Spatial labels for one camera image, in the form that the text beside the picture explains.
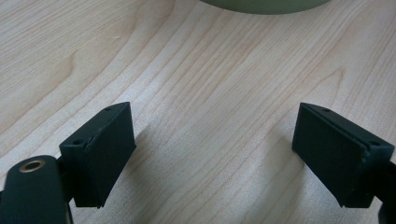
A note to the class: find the green plastic bin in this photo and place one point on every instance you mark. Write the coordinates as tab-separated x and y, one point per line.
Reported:
264	6

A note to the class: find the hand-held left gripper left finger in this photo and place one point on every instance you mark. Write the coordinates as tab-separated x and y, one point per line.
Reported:
102	155

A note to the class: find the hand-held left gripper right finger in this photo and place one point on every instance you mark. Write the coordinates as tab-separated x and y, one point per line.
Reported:
336	155

